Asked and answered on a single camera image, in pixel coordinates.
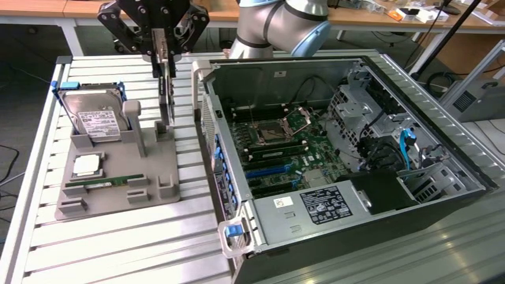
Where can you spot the wooden office desk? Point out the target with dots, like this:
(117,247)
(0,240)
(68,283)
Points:
(473,23)
(38,12)

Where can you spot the open black PC case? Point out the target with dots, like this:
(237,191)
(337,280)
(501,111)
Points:
(354,245)

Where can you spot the green motherboard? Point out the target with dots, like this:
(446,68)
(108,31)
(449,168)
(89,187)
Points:
(315,139)

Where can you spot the grey power supply unit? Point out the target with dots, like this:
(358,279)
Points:
(291,219)

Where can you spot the metal socket cover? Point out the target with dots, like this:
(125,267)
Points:
(297,121)

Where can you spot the black RAM stick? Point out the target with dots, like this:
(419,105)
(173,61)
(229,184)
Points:
(275,154)

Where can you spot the silver chipset heatsink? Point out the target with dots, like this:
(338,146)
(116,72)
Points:
(319,179)

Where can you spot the black expansion slot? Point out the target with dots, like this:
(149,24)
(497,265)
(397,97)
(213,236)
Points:
(275,192)

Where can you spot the blue disk caddy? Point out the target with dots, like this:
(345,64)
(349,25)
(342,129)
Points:
(69,85)

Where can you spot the silver hard disk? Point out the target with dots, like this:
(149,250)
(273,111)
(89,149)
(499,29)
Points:
(98,118)

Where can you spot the black monitor stand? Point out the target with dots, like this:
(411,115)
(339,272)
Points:
(449,9)

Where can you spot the metal disk bay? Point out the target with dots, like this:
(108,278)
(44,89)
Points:
(433,186)

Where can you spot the grey parts rack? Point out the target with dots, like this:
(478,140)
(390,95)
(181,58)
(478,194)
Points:
(118,159)

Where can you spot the black stand pole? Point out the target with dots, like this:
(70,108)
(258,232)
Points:
(449,35)

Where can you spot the graphics card with black fan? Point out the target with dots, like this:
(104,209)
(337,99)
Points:
(165,97)

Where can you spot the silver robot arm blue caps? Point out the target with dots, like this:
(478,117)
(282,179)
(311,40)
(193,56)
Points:
(255,26)

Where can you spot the silver CPU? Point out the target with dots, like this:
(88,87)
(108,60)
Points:
(86,165)

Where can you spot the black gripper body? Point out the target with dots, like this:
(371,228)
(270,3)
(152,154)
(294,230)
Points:
(157,12)

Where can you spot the green RAM stick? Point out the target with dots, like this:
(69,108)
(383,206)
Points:
(110,181)

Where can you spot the thin metal locking lever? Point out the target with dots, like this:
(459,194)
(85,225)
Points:
(250,115)

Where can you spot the CPU socket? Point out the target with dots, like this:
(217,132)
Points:
(269,133)

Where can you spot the white box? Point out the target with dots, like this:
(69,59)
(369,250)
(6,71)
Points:
(427,16)

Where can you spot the metal disk bay cage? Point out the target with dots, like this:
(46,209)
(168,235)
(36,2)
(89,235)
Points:
(346,111)

